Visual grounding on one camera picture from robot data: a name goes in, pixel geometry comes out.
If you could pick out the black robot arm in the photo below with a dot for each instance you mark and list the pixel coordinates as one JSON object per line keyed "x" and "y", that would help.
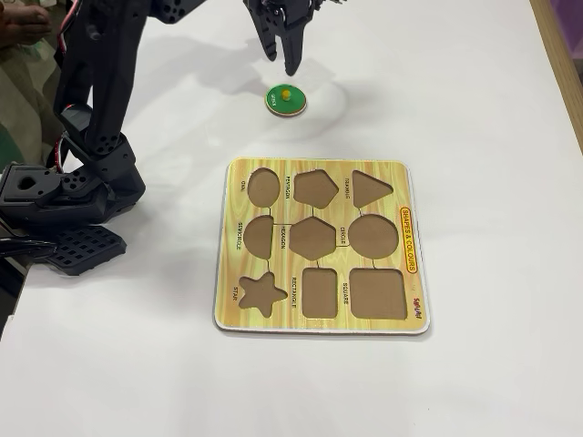
{"x": 105, "y": 91}

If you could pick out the person's bare hand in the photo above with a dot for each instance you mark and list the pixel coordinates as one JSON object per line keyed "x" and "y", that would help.
{"x": 23, "y": 27}

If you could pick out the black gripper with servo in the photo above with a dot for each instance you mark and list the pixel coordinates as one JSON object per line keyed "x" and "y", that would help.
{"x": 273, "y": 18}

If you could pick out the green circle piece yellow pin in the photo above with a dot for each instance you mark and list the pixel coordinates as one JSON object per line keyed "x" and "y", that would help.
{"x": 296, "y": 102}

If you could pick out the camouflage patterned clothing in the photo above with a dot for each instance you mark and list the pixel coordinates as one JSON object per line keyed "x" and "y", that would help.
{"x": 23, "y": 100}

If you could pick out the wooden shape puzzle board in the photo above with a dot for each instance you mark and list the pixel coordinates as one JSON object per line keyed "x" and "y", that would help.
{"x": 282, "y": 321}

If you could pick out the black robot base with clamp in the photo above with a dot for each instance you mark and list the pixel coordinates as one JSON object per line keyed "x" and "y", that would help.
{"x": 82, "y": 250}

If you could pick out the light wooden edge strip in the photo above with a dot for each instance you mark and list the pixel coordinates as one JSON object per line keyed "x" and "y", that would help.
{"x": 562, "y": 68}

